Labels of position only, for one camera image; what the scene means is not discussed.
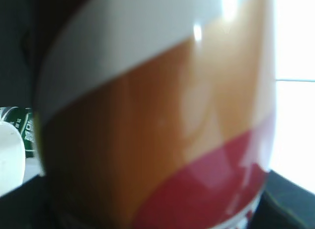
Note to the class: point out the brown Nescafe coffee bottle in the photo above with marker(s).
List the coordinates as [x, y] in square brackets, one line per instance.
[154, 114]

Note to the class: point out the clear water bottle green label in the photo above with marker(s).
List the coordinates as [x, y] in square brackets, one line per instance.
[22, 120]

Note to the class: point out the yellow plastic cup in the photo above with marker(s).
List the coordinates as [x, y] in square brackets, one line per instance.
[12, 158]

